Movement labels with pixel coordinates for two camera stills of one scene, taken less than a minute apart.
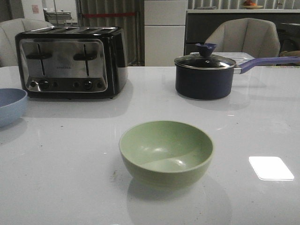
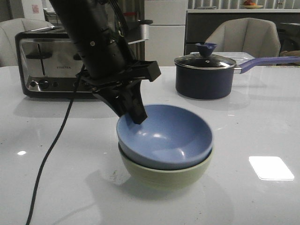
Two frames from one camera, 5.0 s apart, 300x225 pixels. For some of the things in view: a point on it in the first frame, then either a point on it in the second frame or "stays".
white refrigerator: [165, 22] stays
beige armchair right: [259, 36] stays
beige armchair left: [9, 28] stays
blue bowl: [13, 105] to [172, 137]
